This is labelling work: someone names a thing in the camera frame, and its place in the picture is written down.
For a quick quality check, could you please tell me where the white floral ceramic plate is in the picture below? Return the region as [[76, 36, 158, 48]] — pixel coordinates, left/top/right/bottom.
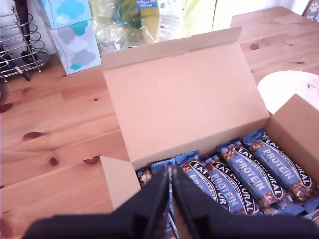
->
[[257, 70, 319, 114]]

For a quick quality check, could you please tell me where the blue protein snack bar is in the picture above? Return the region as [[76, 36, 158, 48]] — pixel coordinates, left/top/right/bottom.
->
[[151, 160, 180, 239], [243, 131, 319, 205], [137, 168, 153, 188], [264, 196, 308, 218], [175, 150, 231, 215], [202, 156, 255, 216], [217, 140, 285, 215]]

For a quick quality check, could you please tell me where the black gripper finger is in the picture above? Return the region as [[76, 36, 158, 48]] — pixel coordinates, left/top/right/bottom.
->
[[171, 165, 232, 239], [111, 164, 170, 239]]

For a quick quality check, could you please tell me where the chair with paw print fabric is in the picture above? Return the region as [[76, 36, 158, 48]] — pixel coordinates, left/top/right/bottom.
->
[[301, 0, 319, 22]]

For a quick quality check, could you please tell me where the tissue box with grey clouds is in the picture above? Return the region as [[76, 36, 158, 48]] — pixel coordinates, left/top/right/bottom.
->
[[49, 19, 103, 75]]

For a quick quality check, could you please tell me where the chrome wire holder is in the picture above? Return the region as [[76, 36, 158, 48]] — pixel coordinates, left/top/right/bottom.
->
[[0, 6, 50, 83]]

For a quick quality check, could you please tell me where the tissue box with blue clouds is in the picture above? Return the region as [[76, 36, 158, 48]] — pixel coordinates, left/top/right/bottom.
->
[[37, 0, 93, 30]]

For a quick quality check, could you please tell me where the yellow paper roll package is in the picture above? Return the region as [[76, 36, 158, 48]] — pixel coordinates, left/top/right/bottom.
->
[[89, 0, 218, 55]]

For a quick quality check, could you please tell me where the snack bar carton box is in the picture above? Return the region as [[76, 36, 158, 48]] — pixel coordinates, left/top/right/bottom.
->
[[99, 26, 319, 225]]

